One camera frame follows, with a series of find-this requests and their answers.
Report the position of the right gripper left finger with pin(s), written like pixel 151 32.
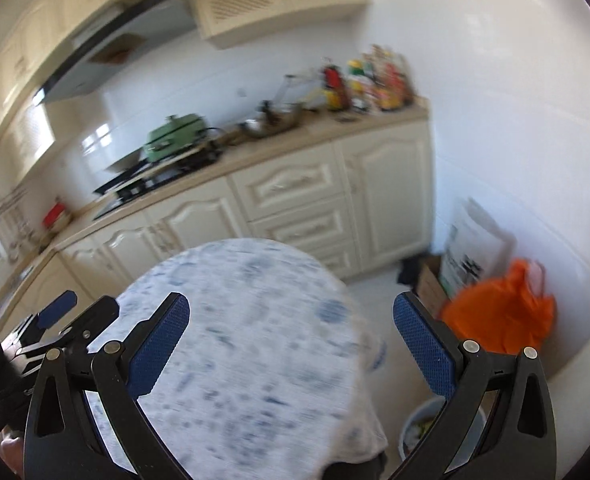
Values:
pixel 151 343

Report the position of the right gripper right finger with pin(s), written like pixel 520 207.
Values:
pixel 434 352

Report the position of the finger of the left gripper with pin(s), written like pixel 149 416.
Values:
pixel 78 334
pixel 36 324

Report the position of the blue trash bin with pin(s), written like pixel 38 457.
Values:
pixel 420 421

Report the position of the cream kitchen cabinets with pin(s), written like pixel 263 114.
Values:
pixel 358 194

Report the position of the person's left hand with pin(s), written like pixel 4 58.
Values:
pixel 12 452

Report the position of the brown cardboard box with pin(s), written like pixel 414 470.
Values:
pixel 428 287

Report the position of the orange plastic bag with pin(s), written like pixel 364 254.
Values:
pixel 506 314

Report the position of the red white bowl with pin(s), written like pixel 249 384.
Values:
pixel 58 215

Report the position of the white rice sack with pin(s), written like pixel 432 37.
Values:
pixel 477 248

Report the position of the hanging utensil rack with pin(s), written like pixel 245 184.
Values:
pixel 16 234

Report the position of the black gas stove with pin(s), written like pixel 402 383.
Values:
pixel 146 176

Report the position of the green electric cooker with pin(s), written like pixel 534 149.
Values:
pixel 176 135

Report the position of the steel wok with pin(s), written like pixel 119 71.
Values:
pixel 271 120

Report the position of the range hood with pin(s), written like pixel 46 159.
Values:
pixel 119 37

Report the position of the dark oil bottle red cap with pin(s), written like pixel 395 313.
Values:
pixel 337 99

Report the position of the cluster of condiment bottles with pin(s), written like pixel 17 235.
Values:
pixel 378 82

